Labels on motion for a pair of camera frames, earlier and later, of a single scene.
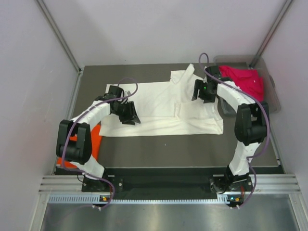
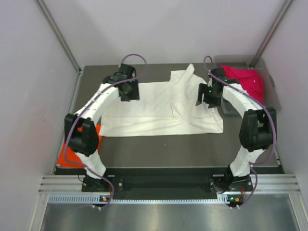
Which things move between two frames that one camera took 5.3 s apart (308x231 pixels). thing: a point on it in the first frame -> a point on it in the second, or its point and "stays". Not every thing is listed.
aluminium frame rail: (265, 183) stays
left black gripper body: (124, 111) -> (132, 92)
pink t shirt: (251, 80) stays
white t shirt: (167, 109) stays
